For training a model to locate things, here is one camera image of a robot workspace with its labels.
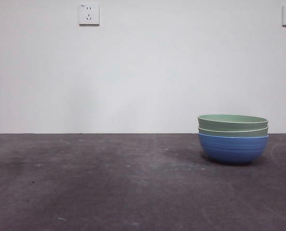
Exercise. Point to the green ribbed bowl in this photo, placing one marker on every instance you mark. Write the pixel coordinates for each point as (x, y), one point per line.
(232, 120)
(233, 133)

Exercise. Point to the blue ribbed bowl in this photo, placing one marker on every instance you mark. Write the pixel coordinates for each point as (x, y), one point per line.
(233, 150)

